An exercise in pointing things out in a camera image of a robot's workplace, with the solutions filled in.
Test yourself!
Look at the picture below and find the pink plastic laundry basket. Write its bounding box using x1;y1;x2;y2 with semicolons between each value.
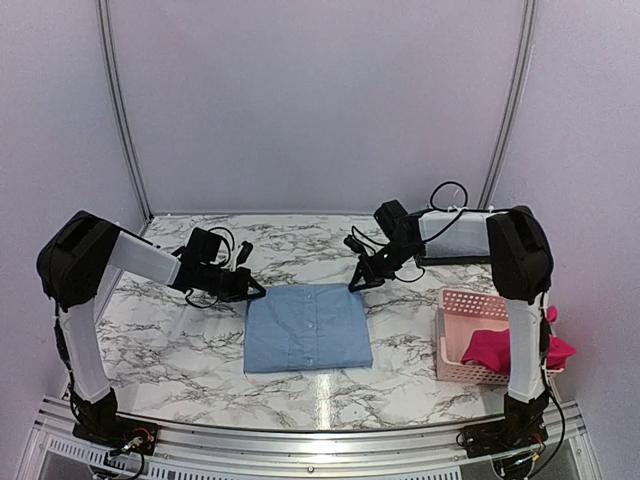
433;288;556;389

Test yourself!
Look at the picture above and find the magenta red garment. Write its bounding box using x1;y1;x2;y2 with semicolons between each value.
455;310;577;376

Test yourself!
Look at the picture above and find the aluminium table front rail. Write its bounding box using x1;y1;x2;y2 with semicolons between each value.
14;394;601;480

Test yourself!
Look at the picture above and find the black tray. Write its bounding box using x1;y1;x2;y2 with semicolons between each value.
415;255;491;267

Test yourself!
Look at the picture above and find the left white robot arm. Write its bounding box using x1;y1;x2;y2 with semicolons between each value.
36;210;266;445

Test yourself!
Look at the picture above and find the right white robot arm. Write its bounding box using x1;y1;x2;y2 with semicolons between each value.
344;200;554;448

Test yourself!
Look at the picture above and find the aluminium frame post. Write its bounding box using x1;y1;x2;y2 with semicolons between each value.
95;0;154;223
478;0;539;209

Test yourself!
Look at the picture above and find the right aluminium frame post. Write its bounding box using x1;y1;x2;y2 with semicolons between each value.
478;0;539;209

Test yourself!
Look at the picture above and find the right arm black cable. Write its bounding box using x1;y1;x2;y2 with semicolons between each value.
349;180;471;281

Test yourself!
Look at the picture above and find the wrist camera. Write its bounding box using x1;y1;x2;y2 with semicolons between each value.
227;241;254;271
343;234;367;255

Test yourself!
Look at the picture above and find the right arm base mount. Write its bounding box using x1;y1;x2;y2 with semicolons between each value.
456;419;548;458

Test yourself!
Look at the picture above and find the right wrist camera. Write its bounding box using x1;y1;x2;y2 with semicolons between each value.
343;234;367;255

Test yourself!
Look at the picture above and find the left aluminium frame post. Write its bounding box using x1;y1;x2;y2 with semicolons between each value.
95;0;154;223

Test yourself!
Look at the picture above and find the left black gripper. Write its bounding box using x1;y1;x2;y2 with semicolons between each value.
199;263;265;302

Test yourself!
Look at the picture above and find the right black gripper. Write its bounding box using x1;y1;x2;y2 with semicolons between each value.
349;238;423;290

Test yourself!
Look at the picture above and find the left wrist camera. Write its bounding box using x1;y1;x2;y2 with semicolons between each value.
227;241;254;271

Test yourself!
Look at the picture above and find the light blue shirt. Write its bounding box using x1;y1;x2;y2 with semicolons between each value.
244;283;373;374

